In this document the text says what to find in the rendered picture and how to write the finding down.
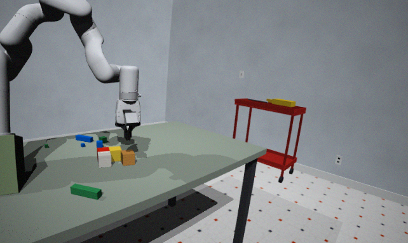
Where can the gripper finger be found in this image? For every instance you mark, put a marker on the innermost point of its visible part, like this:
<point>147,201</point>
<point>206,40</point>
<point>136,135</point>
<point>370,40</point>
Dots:
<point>130,130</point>
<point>124,128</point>

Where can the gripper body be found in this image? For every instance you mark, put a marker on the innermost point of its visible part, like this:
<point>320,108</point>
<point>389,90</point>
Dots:
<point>121,104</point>

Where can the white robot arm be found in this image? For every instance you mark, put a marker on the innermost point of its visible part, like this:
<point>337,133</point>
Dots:
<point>15,39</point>

